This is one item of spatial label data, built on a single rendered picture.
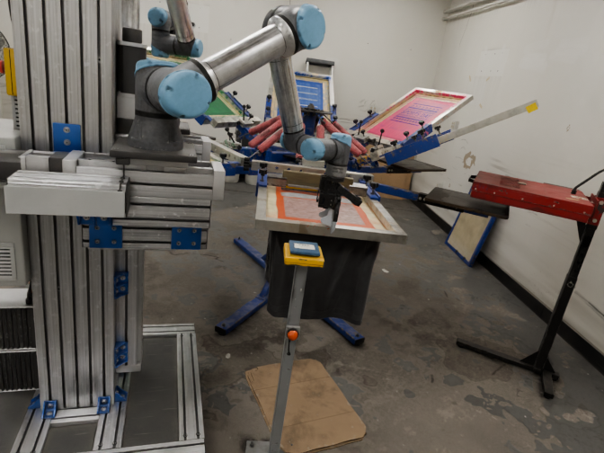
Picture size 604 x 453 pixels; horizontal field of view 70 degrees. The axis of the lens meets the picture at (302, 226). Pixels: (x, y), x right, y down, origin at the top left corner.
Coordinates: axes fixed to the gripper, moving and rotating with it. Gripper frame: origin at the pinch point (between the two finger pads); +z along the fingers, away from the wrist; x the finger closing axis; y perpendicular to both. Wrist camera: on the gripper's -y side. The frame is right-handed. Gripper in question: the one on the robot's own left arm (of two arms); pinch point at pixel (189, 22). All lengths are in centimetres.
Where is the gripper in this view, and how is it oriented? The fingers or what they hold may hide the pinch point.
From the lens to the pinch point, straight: 237.8
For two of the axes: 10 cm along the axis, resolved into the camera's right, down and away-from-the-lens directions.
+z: 1.4, -3.0, 9.4
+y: -2.7, 9.1, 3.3
